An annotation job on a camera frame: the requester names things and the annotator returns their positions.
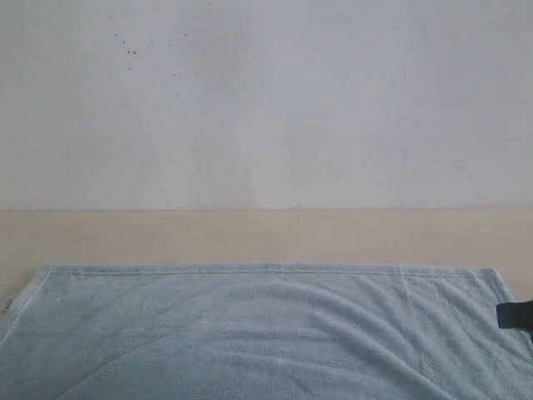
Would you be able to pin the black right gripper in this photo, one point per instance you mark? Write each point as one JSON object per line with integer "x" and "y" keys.
{"x": 515, "y": 315}

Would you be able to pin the light blue terry towel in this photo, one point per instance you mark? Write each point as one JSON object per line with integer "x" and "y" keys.
{"x": 262, "y": 331}

